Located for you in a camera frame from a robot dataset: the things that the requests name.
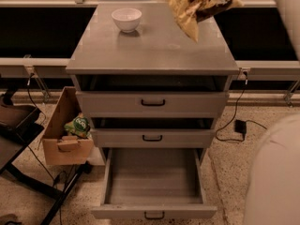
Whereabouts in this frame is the cardboard box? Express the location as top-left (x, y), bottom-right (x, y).
top-left (42, 87), bottom-right (94, 165)

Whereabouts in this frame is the brown chip bag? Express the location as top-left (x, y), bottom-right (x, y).
top-left (167, 0), bottom-right (243, 42)

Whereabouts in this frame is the green snack bag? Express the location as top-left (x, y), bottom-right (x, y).
top-left (64, 112), bottom-right (90, 139)

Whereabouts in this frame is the black power adapter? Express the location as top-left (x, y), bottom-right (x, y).
top-left (234, 120), bottom-right (247, 134)

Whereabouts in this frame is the black cable on floor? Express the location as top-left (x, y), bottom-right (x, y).
top-left (245, 119), bottom-right (268, 131)

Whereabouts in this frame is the grey bottom drawer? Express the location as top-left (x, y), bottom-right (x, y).
top-left (92, 148), bottom-right (217, 220)

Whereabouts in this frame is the grey drawer cabinet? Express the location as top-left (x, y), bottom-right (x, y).
top-left (65, 1), bottom-right (241, 220)

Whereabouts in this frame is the grey drawer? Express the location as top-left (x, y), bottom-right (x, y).
top-left (91, 118), bottom-right (215, 148)
top-left (76, 92), bottom-right (229, 118)
top-left (92, 148), bottom-right (217, 220)

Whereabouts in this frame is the black table frame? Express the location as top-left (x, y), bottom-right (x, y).
top-left (0, 82), bottom-right (92, 225)

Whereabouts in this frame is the grey top drawer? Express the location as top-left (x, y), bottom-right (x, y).
top-left (76, 92), bottom-right (229, 118)

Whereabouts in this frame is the white ceramic bowl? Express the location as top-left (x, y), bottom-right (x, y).
top-left (112, 8), bottom-right (143, 33)

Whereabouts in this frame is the black cable left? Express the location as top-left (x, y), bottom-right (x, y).
top-left (25, 72), bottom-right (48, 127)

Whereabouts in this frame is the grey middle drawer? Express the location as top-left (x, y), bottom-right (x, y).
top-left (91, 118), bottom-right (215, 148)

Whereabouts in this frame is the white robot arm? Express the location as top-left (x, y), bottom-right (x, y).
top-left (243, 0), bottom-right (300, 225)

